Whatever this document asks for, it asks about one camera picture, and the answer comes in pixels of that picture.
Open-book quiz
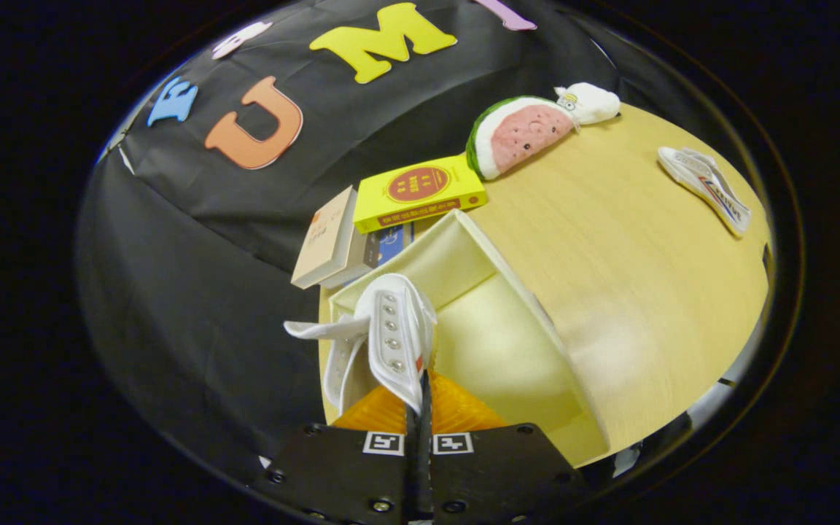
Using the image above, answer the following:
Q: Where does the blue book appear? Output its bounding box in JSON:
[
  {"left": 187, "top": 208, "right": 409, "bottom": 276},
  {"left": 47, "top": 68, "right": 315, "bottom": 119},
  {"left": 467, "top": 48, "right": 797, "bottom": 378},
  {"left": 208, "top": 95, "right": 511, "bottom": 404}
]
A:
[{"left": 365, "top": 222, "right": 415, "bottom": 268}]

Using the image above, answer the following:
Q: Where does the beige storage box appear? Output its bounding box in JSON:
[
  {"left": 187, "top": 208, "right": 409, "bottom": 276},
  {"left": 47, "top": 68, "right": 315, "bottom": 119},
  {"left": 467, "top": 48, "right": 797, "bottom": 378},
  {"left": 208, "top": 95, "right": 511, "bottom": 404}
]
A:
[{"left": 318, "top": 209, "right": 610, "bottom": 467}]

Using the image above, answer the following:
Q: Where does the pale grey book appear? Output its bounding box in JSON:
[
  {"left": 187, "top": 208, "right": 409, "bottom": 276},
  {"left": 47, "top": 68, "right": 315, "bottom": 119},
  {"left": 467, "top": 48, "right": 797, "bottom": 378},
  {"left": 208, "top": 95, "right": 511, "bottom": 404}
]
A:
[{"left": 320, "top": 232, "right": 377, "bottom": 291}]

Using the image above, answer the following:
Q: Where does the white plush toy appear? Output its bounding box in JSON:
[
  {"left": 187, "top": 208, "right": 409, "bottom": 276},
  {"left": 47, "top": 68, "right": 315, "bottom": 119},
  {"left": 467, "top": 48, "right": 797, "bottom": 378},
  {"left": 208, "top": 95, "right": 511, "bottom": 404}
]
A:
[{"left": 553, "top": 82, "right": 621, "bottom": 126}]

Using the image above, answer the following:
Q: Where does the white canvas shoe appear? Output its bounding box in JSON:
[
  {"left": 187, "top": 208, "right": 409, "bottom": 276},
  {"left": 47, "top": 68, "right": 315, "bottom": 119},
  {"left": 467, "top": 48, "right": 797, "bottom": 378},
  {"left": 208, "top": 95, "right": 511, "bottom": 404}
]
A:
[
  {"left": 657, "top": 146, "right": 753, "bottom": 238},
  {"left": 284, "top": 273, "right": 438, "bottom": 416}
]

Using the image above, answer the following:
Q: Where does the beige book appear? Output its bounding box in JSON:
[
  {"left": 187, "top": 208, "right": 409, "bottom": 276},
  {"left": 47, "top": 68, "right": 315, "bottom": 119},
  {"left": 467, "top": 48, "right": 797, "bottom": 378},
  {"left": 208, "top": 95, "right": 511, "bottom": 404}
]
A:
[{"left": 291, "top": 186, "right": 359, "bottom": 289}]

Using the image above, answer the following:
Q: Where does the watermelon slice plush toy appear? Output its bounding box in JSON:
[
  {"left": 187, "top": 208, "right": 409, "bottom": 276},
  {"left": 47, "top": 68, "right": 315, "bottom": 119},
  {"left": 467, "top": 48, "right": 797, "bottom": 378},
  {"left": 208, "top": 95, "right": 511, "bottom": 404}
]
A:
[{"left": 466, "top": 96, "right": 581, "bottom": 181}]

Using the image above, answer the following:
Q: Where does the yellow book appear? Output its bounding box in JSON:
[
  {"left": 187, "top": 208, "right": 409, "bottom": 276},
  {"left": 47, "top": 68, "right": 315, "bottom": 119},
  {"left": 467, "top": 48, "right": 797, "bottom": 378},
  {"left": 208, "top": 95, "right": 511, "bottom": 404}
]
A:
[{"left": 353, "top": 155, "right": 488, "bottom": 234}]

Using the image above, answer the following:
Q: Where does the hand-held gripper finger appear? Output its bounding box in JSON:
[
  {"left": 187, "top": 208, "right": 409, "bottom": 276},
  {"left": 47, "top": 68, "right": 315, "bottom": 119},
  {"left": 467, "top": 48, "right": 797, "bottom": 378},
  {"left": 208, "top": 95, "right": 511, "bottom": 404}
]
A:
[
  {"left": 256, "top": 370, "right": 422, "bottom": 525},
  {"left": 420, "top": 370, "right": 588, "bottom": 525}
]

